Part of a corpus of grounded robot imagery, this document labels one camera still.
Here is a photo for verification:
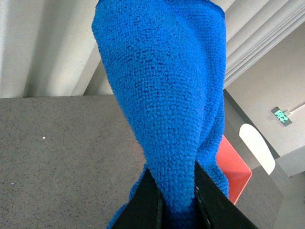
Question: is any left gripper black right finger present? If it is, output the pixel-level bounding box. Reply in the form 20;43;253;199
194;162;257;229

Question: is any green exit sign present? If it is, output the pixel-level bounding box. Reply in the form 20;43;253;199
271;107;292;127

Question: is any pink plastic box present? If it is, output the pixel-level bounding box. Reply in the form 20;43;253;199
216;136;252;205

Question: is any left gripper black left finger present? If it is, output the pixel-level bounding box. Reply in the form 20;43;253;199
112;169;164;229

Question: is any white rounded chair back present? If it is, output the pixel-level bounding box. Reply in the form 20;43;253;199
239;124;275;175

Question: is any white pleated curtain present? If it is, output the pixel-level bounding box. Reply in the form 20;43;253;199
0;0;305;98

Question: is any blue microfiber cloth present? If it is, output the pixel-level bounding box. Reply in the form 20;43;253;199
92;0;228;229

